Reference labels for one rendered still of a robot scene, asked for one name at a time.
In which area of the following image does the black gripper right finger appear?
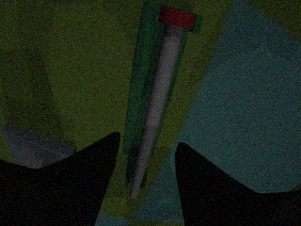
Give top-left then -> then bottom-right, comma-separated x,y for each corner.
174,142 -> 301,226

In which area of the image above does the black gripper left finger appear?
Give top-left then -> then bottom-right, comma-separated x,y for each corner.
0,132 -> 120,226

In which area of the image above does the grey tapered pin with red cap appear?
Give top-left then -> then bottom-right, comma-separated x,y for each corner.
129,7 -> 197,200

